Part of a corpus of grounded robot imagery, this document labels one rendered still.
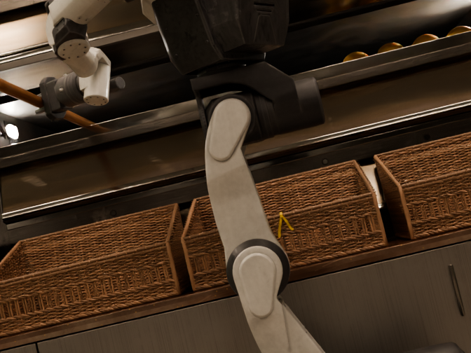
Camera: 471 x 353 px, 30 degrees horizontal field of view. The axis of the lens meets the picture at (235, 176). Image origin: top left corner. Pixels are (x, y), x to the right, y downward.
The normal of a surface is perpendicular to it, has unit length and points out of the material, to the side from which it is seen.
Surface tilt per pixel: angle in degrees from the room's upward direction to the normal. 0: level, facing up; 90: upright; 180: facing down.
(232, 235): 90
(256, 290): 90
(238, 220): 90
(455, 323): 90
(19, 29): 70
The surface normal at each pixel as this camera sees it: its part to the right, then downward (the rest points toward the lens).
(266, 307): -0.07, -0.05
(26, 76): 0.22, 0.94
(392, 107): -0.15, -0.38
